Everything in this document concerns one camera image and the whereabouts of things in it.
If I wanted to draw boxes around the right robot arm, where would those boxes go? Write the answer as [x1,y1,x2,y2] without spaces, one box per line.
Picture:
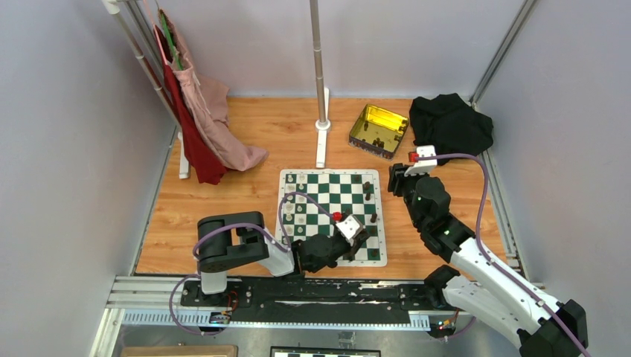
[388,164,589,356]

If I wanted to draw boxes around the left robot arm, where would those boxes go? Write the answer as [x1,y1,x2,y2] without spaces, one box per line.
[193,211,369,307]

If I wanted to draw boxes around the green white chess board mat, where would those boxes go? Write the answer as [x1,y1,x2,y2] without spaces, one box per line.
[275,169,388,267]

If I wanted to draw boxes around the decorated gold tin box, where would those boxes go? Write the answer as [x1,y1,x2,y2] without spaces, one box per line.
[348,104,409,161]

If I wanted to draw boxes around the black cloth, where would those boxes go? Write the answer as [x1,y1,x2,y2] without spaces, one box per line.
[409,93,493,156]

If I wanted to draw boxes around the white stand base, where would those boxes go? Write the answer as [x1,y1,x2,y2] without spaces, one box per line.
[315,87,331,169]

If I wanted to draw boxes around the red cloth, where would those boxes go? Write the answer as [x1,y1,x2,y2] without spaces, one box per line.
[153,25,228,185]

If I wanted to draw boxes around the metal stand pole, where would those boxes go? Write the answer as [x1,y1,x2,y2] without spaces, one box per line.
[309,0,328,129]

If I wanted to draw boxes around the pink cloth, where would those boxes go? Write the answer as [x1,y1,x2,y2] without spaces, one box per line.
[158,8,269,171]

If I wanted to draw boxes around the white clothes rack pole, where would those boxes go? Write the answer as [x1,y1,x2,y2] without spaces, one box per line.
[101,0,190,179]

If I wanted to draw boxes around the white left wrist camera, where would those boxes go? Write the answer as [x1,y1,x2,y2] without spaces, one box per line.
[335,214,365,245]

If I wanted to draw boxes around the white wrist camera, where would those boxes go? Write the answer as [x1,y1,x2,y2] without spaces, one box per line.
[335,214,365,245]
[404,145,438,177]

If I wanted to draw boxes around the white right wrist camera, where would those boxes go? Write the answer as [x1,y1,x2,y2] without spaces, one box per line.
[404,145,438,177]

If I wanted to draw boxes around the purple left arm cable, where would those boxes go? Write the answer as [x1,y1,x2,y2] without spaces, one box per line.
[168,192,344,337]

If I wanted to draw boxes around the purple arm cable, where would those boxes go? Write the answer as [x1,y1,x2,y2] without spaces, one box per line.
[408,152,592,357]
[168,192,344,337]

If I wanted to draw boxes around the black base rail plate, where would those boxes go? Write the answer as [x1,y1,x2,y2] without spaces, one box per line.
[178,277,455,325]

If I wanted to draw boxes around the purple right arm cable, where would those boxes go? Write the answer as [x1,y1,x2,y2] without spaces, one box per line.
[408,152,592,357]

